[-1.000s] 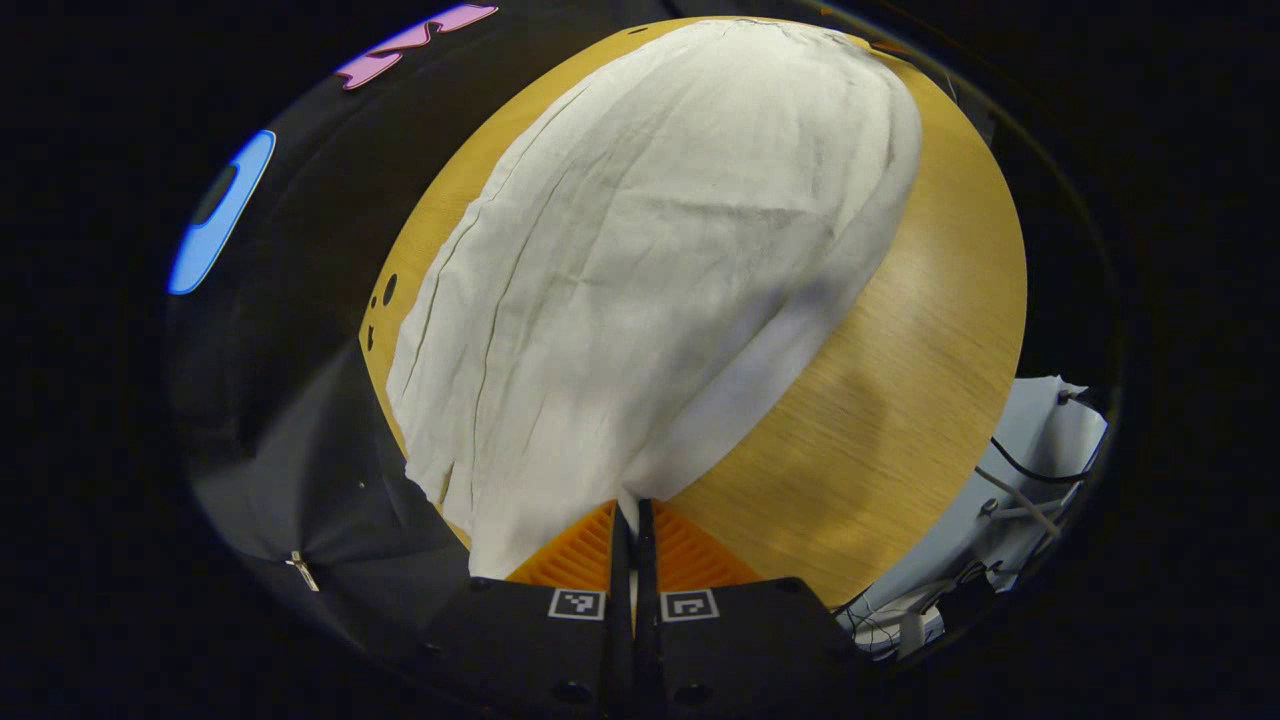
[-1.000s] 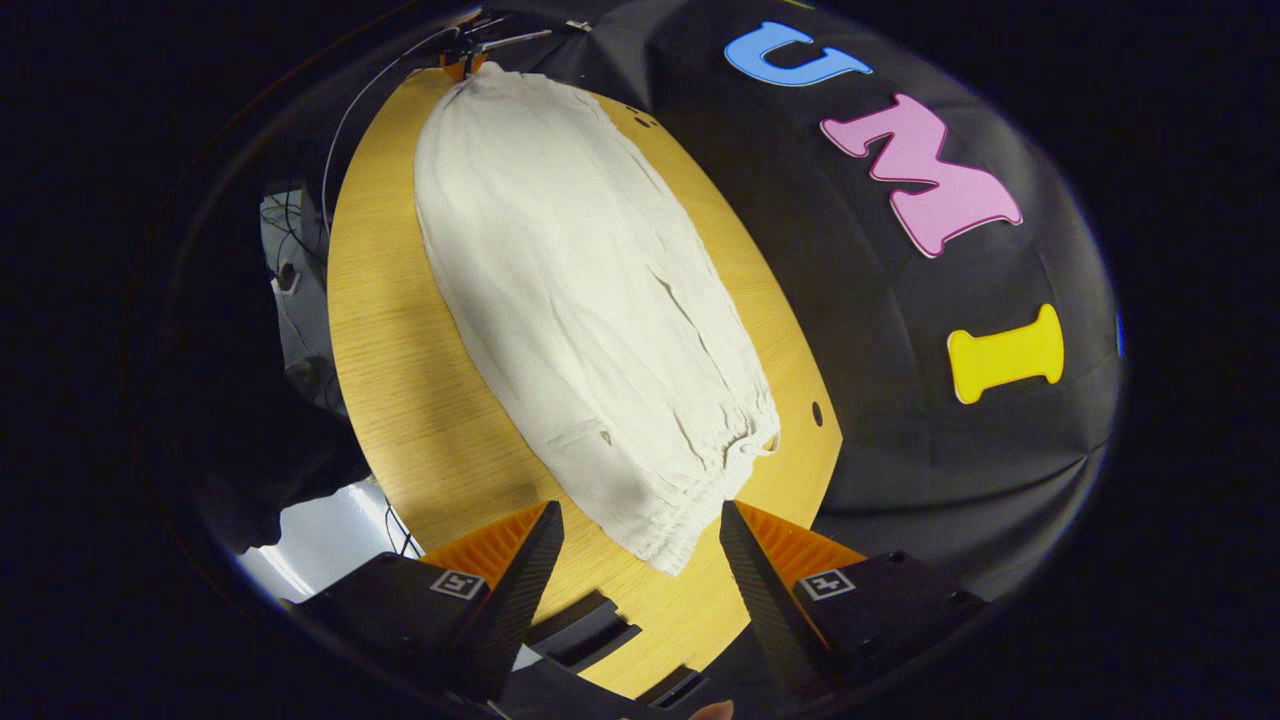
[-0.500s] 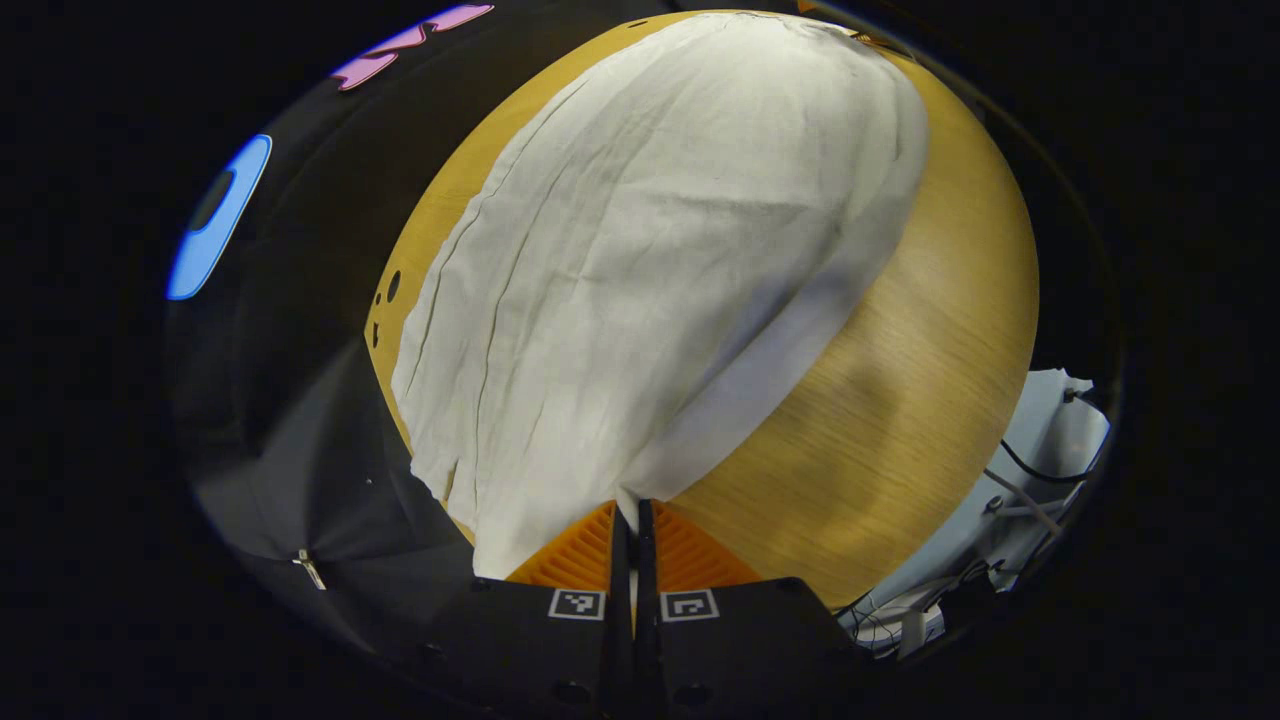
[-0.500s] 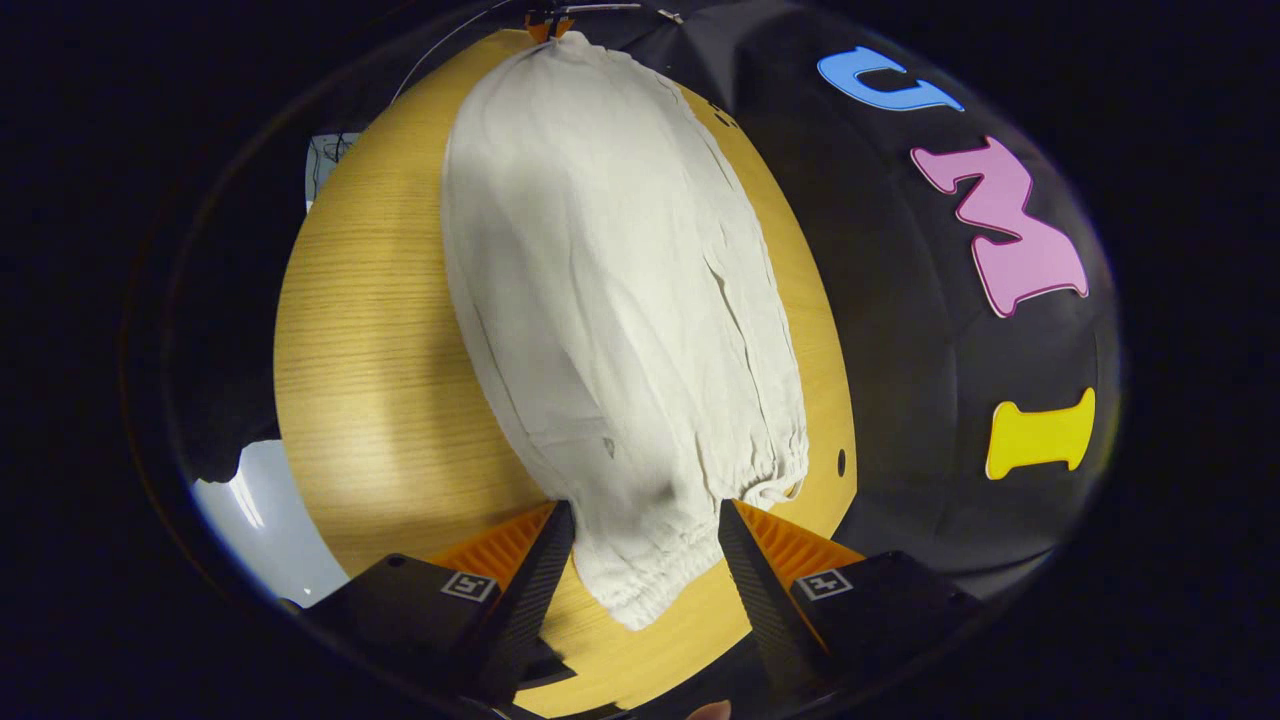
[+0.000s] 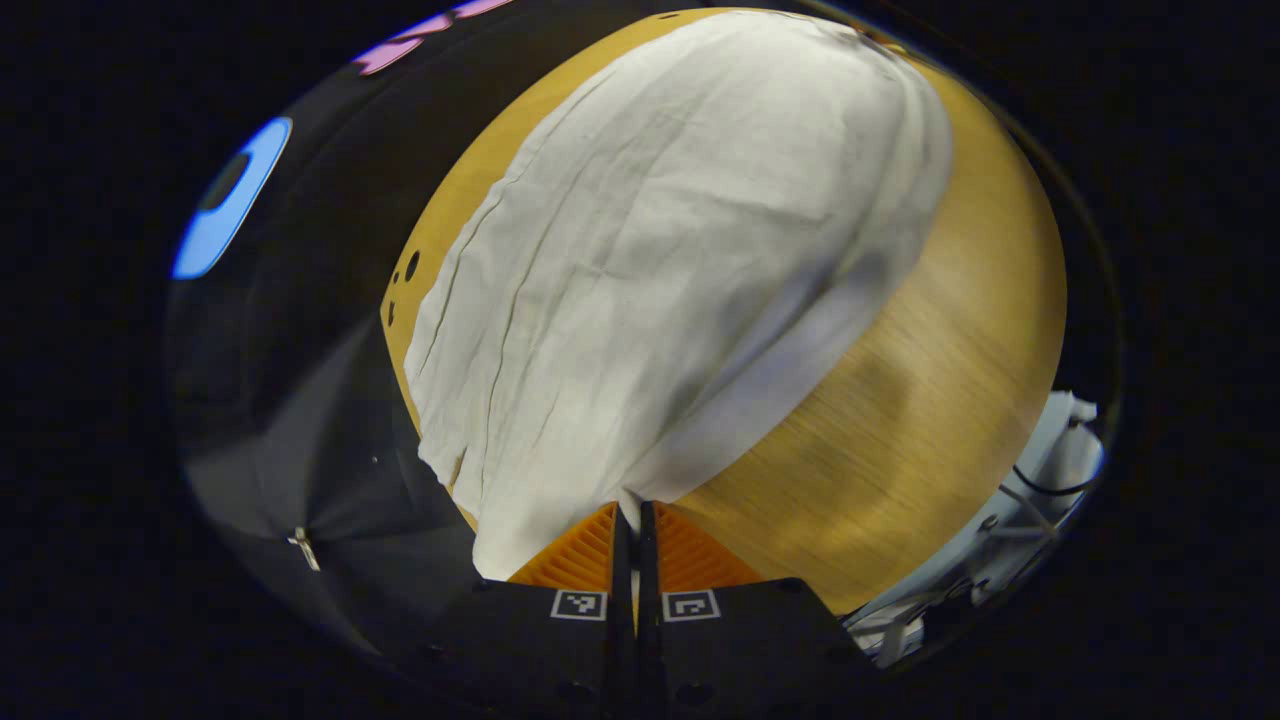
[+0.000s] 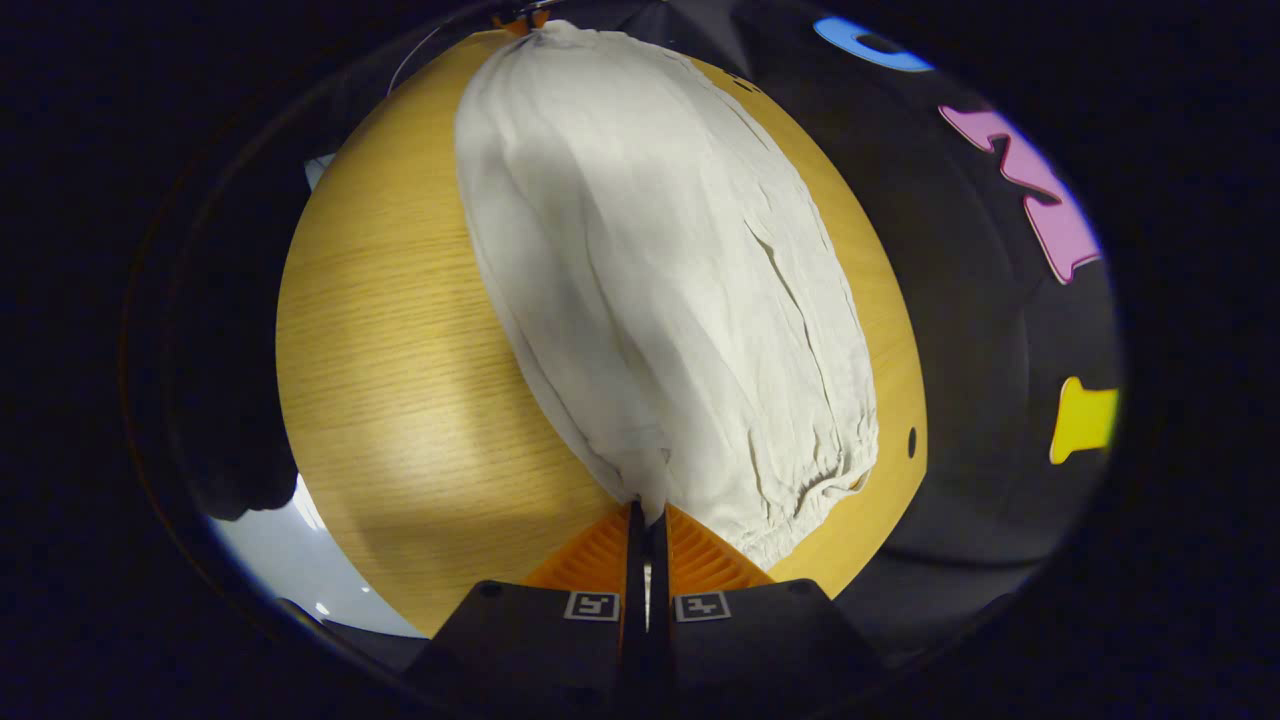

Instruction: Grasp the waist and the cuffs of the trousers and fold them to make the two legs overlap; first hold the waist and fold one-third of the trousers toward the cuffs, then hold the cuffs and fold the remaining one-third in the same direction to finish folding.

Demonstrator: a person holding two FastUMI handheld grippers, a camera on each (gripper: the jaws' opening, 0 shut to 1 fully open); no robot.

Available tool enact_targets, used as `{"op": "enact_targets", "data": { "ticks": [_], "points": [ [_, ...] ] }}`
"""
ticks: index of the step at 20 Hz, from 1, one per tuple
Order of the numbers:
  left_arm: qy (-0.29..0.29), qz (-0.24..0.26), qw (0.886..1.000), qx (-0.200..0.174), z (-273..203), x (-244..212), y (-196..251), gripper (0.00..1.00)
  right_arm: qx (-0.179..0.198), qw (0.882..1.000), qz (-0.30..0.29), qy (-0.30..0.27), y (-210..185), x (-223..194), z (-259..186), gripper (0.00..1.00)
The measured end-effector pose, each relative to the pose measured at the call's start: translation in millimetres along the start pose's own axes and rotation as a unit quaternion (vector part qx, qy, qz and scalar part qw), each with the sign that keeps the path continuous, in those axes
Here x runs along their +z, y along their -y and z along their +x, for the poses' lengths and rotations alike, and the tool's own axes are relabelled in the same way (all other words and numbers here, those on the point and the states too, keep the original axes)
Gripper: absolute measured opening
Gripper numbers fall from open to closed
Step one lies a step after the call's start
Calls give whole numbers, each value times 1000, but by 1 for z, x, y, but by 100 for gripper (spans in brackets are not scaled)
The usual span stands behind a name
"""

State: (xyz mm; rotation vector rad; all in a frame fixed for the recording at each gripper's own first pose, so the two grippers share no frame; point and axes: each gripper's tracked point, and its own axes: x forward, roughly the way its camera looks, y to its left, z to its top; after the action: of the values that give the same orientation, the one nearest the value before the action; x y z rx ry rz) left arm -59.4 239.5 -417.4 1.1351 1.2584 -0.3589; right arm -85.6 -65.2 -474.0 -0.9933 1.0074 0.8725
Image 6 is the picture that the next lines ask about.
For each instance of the black backdrop cloth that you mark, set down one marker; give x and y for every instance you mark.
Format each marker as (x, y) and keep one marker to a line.
(960, 350)

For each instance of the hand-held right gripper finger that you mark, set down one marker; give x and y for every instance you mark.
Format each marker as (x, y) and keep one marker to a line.
(636, 600)
(659, 600)

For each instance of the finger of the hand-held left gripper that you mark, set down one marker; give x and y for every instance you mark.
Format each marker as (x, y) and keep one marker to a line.
(520, 22)

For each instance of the off-white jeans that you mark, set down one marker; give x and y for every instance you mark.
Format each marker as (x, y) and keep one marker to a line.
(650, 280)

